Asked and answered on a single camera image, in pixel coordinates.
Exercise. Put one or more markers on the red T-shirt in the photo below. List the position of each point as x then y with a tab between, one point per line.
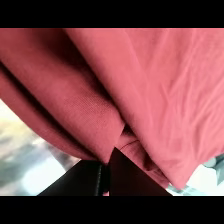
133	86

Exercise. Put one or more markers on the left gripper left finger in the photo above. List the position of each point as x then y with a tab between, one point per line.
80	180

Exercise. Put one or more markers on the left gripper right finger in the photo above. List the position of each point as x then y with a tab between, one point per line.
133	180

